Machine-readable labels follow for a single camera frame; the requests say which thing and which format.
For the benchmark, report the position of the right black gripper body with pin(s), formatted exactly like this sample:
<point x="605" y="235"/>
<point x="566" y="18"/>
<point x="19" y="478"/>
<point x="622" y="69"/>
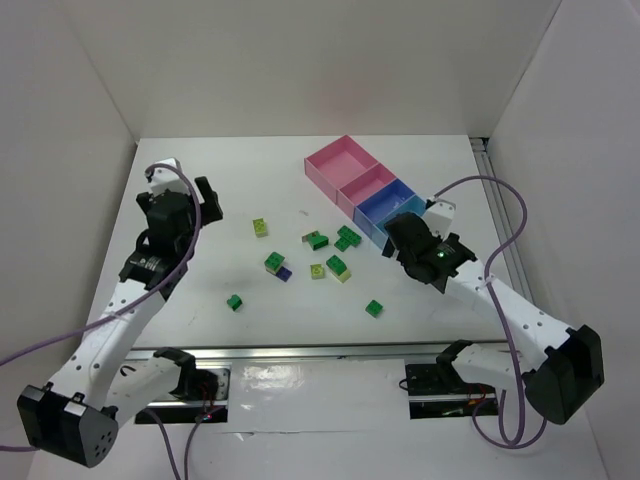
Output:
<point x="396" y="230"/>

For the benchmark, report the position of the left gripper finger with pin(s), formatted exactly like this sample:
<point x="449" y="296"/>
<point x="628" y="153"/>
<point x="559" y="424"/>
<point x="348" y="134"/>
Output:
<point x="210" y="213"/>
<point x="209" y="196"/>

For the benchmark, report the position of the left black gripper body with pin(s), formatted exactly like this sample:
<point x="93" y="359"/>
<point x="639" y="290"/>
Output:
<point x="209" y="201"/>

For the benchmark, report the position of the green long lego plate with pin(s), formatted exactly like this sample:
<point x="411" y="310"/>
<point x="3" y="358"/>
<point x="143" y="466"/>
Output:
<point x="346" y="238"/>

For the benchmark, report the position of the lime lego brick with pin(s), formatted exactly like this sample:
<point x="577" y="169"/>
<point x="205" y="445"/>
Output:
<point x="260" y="227"/>

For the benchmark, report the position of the green on yellow lego stack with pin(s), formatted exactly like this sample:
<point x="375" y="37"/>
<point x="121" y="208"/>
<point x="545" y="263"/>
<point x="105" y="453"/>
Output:
<point x="338" y="268"/>

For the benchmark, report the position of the green square lego brick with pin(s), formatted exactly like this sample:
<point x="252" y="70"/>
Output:
<point x="374" y="308"/>

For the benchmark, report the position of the green slope lego with white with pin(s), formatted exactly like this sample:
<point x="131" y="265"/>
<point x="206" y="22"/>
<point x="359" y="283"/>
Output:
<point x="315" y="240"/>

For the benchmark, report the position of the lime lego with flower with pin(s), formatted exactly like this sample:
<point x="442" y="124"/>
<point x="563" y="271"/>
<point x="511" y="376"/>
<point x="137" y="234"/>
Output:
<point x="317" y="271"/>

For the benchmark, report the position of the small green slope lego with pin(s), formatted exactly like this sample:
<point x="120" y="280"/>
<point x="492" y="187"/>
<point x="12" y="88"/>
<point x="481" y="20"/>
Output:
<point x="234" y="302"/>

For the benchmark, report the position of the purple lego plate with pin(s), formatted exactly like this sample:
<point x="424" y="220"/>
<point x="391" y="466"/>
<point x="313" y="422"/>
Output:
<point x="284" y="274"/>

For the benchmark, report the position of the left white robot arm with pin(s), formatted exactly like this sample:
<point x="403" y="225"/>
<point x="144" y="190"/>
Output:
<point x="77" y="413"/>

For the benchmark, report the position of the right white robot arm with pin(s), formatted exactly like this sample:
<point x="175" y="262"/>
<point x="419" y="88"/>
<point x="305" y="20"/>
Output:
<point x="558" y="367"/>

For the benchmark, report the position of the light blue bin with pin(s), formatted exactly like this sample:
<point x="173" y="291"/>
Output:
<point x="393" y="224"/>

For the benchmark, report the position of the small pink bin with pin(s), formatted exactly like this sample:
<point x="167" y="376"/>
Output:
<point x="361" y="188"/>

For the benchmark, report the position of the large pink bin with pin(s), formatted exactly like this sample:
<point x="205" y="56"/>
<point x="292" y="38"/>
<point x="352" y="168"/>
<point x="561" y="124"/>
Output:
<point x="337" y="164"/>

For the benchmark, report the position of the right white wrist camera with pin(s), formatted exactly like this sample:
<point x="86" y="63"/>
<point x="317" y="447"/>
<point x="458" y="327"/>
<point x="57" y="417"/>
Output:
<point x="438" y="216"/>

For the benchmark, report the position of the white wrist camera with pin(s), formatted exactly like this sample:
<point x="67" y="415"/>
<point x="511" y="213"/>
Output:
<point x="438" y="216"/>
<point x="163" y="177"/>

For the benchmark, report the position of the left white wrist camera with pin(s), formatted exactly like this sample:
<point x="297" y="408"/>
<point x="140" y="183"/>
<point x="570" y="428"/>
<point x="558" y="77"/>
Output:
<point x="163" y="177"/>

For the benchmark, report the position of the front aluminium rail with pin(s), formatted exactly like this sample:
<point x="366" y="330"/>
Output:
<point x="315" y="352"/>

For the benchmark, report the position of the aluminium rail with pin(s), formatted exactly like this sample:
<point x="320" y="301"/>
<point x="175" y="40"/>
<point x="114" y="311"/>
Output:
<point x="315" y="352"/>
<point x="496" y="194"/>

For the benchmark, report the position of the right side aluminium rail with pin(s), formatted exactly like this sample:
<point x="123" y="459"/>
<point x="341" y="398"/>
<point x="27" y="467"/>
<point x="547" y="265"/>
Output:
<point x="496" y="194"/>

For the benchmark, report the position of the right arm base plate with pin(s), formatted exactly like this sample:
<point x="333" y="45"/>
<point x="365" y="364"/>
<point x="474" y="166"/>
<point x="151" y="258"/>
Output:
<point x="430" y="398"/>

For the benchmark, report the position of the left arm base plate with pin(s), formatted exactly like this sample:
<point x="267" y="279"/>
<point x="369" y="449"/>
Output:
<point x="207" y="401"/>

